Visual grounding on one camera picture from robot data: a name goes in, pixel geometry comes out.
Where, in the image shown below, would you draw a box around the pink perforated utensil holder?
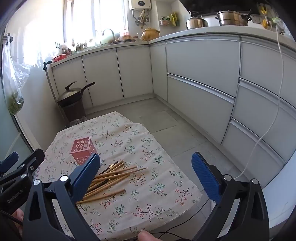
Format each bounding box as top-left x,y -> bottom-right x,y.
70,137 -> 97,166

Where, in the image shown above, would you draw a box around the black chopstick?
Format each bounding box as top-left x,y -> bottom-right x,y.
99,161 -> 124,175

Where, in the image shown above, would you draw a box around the kitchen faucet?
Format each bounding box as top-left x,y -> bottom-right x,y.
101,29 -> 115,44

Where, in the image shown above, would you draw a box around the person's left hand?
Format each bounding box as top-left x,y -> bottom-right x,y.
12,208 -> 24,237

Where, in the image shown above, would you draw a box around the person's right hand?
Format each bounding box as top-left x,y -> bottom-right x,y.
137,230 -> 161,241

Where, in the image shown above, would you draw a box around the crumpled plastic bag on floor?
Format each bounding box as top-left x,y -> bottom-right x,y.
70,116 -> 87,126

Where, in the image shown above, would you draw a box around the floral tablecloth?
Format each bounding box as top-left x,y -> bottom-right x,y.
35,112 -> 202,240

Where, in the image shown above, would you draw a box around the wok with lid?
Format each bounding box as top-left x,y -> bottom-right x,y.
57,81 -> 95,106

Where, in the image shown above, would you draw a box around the plastic bag of greens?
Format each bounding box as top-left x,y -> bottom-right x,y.
1,34 -> 31,115

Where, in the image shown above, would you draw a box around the red basin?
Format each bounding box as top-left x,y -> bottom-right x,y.
53,54 -> 67,63

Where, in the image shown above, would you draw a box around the yellow ceramic pot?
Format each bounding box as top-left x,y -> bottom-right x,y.
141,28 -> 160,41

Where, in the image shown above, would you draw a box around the stainless steel kettle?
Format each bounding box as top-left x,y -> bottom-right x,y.
186,11 -> 208,30

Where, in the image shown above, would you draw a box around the stainless steel stockpot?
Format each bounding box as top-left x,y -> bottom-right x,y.
215,9 -> 252,27

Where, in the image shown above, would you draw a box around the yellow scissors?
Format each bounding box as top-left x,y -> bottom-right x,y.
259,4 -> 269,29

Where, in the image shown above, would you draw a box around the white water heater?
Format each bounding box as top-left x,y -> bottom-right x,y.
128,0 -> 152,10

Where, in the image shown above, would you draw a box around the black cable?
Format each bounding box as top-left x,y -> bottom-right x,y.
147,198 -> 211,241

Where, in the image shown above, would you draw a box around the wall rack with packets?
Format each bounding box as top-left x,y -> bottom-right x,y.
159,11 -> 180,27

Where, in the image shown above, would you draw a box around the white power cable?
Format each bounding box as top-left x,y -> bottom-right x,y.
235,25 -> 285,179

